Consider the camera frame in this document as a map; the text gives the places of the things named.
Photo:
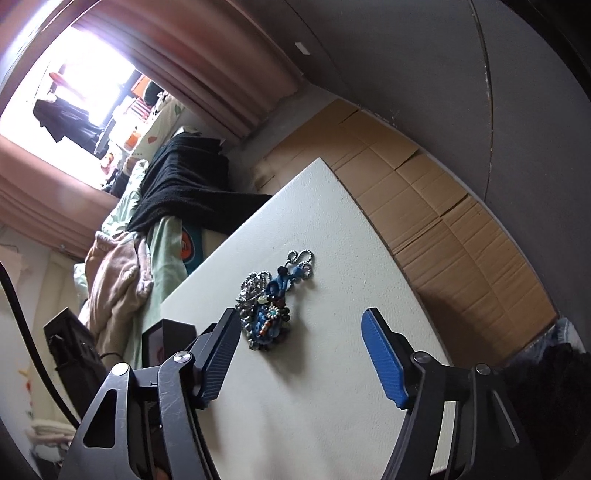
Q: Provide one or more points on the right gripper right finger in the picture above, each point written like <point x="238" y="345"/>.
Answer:
<point x="486" y="433"/>

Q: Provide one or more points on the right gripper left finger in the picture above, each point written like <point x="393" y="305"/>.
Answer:
<point x="143" y="423"/>

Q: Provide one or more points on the black jewelry box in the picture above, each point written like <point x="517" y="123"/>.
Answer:
<point x="163" y="339"/>

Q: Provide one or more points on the beige pink comforter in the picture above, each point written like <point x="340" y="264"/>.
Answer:
<point x="119" y="278"/>

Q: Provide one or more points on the green bed sheet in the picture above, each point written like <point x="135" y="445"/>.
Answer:
<point x="164" y="242"/>

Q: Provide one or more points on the cardboard floor sheets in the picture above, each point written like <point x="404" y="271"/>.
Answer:
<point x="482" y="295"/>

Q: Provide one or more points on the black knitted blanket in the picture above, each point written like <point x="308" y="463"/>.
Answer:
<point x="188" y="179"/>

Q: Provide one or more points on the black hanging garment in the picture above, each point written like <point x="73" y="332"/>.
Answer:
<point x="61" y="119"/>

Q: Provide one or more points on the floral patterned cushion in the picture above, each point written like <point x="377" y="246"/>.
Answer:
<point x="161" y="121"/>

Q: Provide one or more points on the pink curtain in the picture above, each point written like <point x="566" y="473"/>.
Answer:
<point x="208" y="54"/>

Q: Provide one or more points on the white wall socket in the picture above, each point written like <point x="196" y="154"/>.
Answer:
<point x="304" y="50"/>

